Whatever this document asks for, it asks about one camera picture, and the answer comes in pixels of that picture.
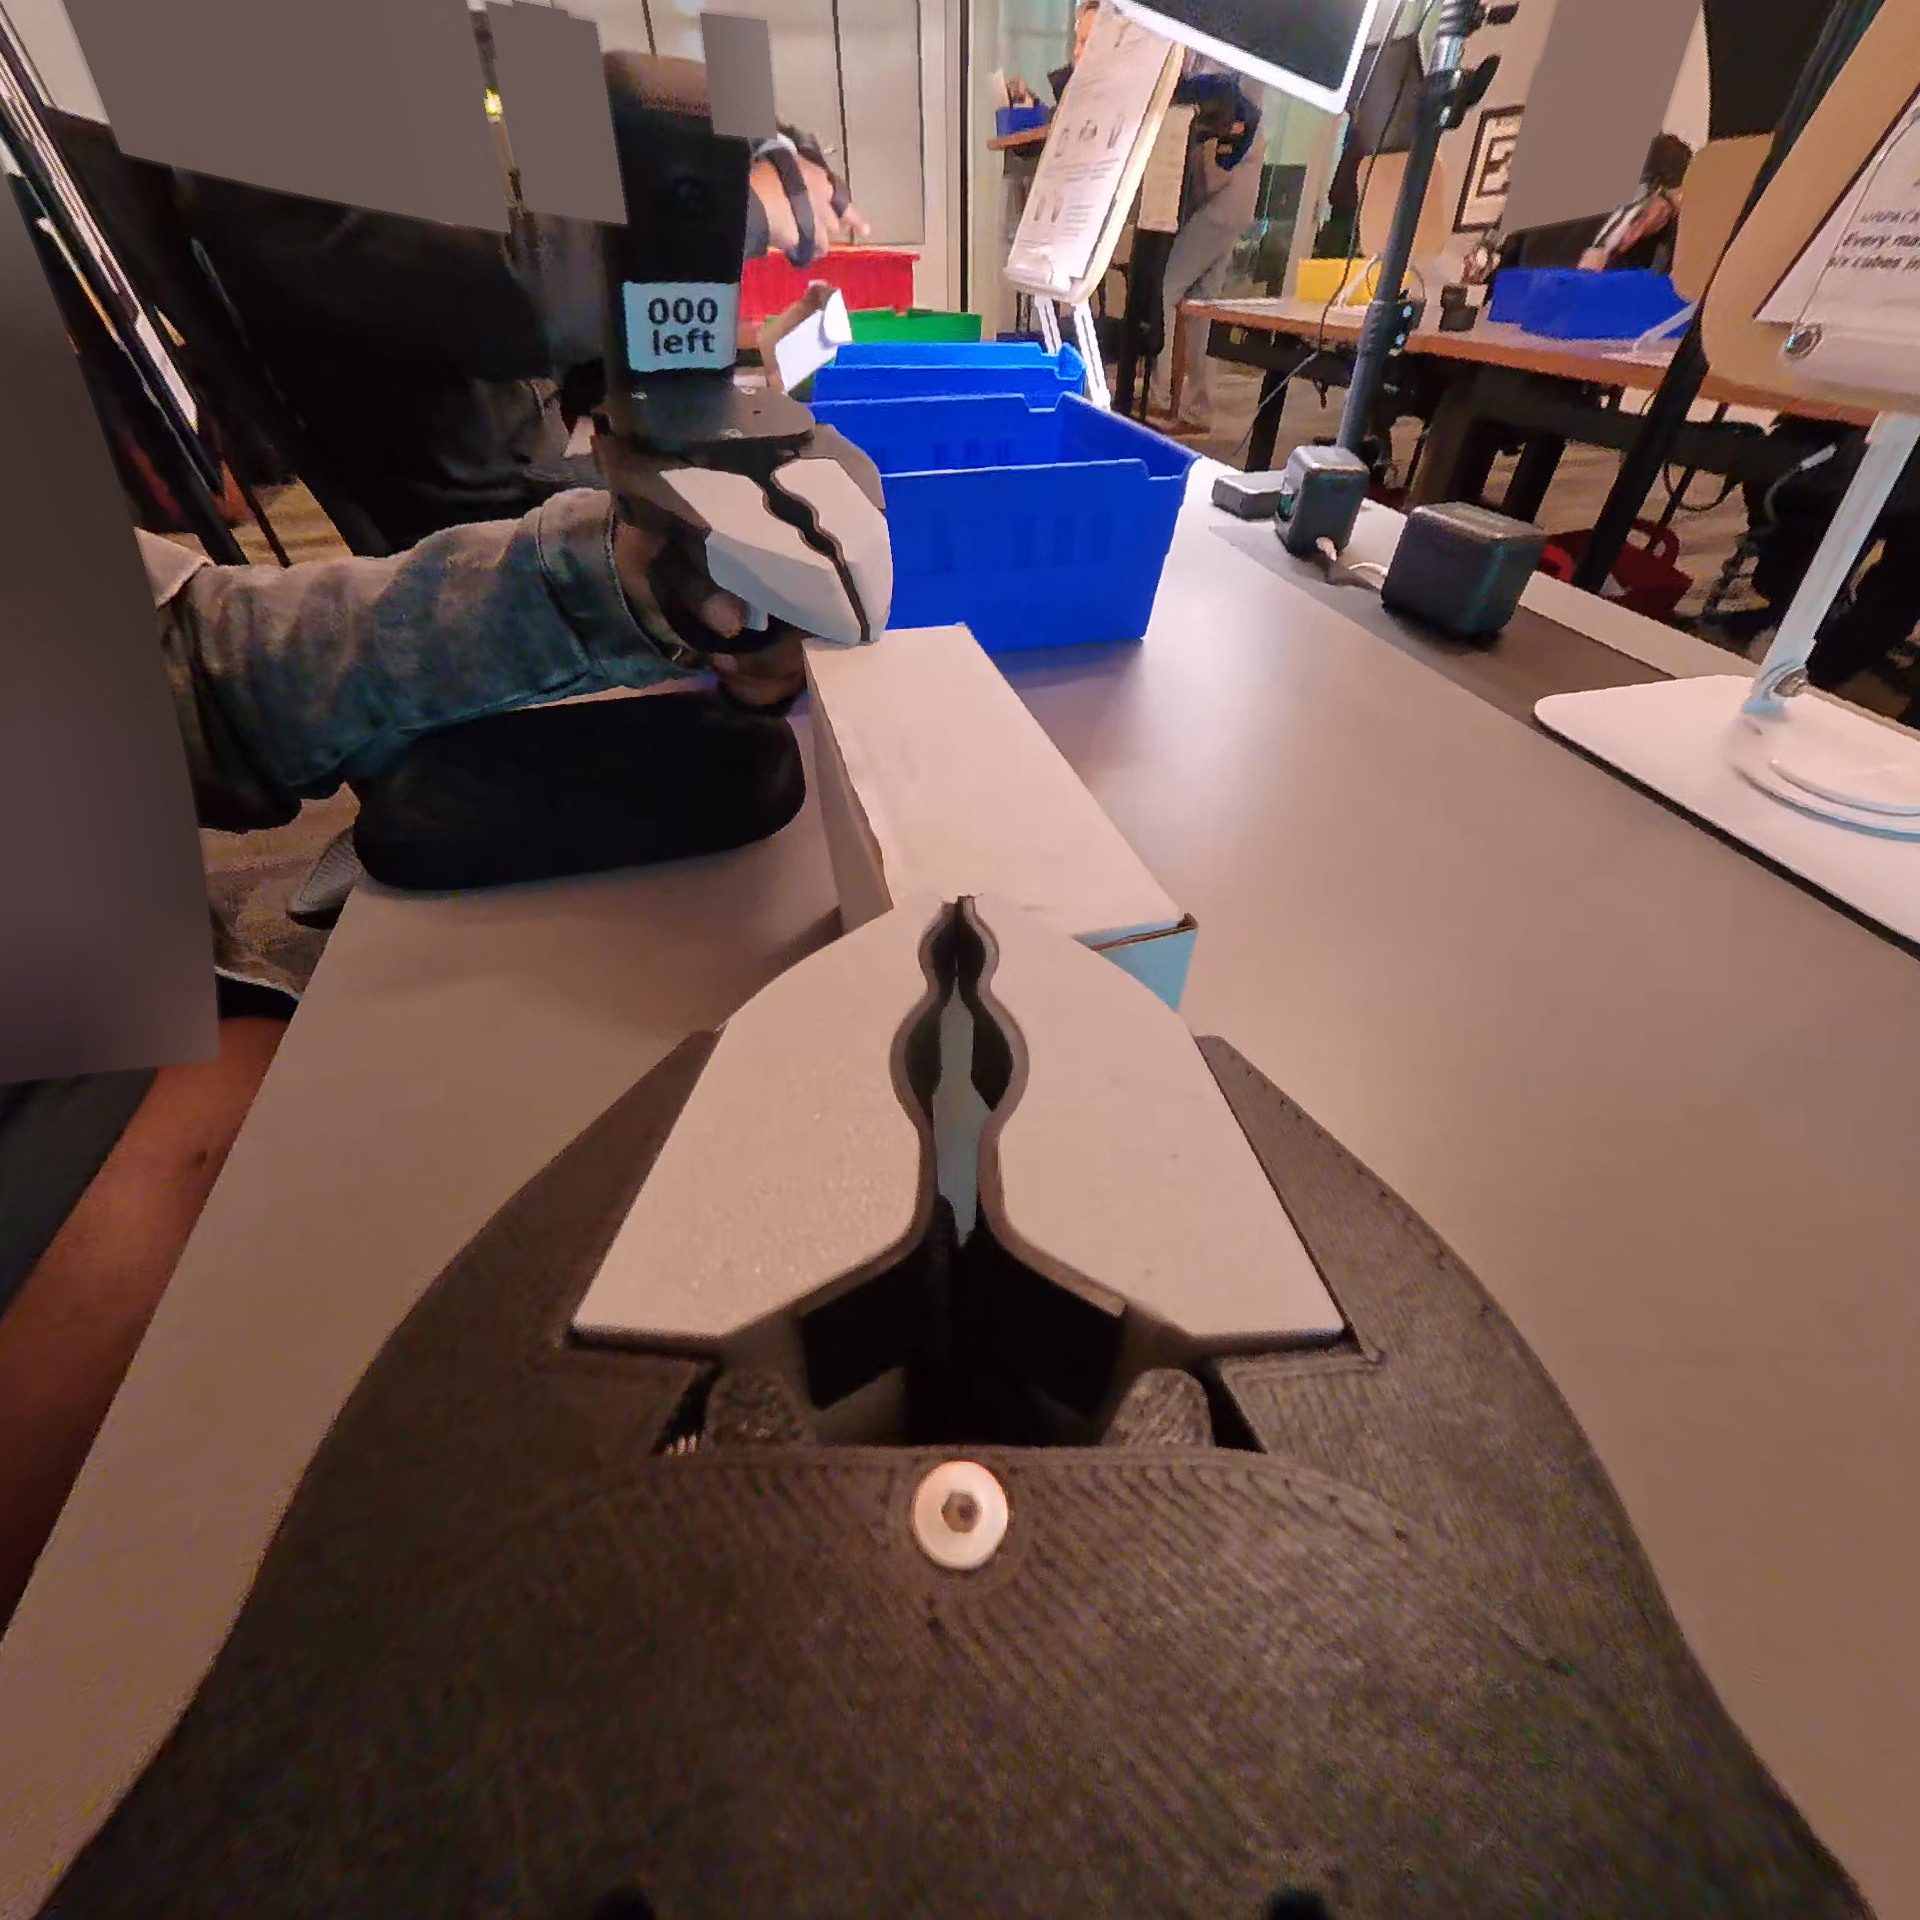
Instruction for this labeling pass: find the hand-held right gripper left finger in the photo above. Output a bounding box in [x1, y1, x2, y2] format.
[572, 895, 965, 1343]

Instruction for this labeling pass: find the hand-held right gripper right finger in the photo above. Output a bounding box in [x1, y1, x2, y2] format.
[961, 895, 1347, 1343]

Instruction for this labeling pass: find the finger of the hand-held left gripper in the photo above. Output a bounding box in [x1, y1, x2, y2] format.
[768, 445, 900, 645]
[657, 465, 872, 645]

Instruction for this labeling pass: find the blue plastic bin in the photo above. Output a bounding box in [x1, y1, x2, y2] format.
[818, 395, 1202, 653]
[810, 343, 1088, 405]
[1490, 265, 1690, 340]

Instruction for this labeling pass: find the white cardboard mailer box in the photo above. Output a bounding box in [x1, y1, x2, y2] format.
[804, 622, 1202, 1246]

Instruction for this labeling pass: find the person's left forearm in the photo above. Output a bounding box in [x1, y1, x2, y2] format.
[135, 485, 681, 835]

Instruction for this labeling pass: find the red plastic bin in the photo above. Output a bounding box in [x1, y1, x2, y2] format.
[740, 246, 920, 322]

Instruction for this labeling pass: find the black wrist rest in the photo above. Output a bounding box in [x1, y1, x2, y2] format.
[352, 693, 812, 895]

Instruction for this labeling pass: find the cardboard instruction board on legs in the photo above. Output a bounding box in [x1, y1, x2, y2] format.
[1004, 0, 1187, 410]

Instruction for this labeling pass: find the wooden table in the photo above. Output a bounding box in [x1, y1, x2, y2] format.
[1177, 297, 1877, 452]

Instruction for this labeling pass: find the black light stand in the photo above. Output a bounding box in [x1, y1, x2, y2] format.
[1335, 0, 1502, 465]

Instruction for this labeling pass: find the studio light panel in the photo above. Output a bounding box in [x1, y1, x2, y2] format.
[1117, 0, 1382, 115]

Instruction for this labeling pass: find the white stand with instruction board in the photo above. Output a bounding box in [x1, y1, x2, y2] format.
[1534, 0, 1920, 880]

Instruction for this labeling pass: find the red bag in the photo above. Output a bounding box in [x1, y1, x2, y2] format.
[1545, 517, 1690, 617]

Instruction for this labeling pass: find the black slanted pole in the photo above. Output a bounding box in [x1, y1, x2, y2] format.
[1565, 0, 1894, 597]

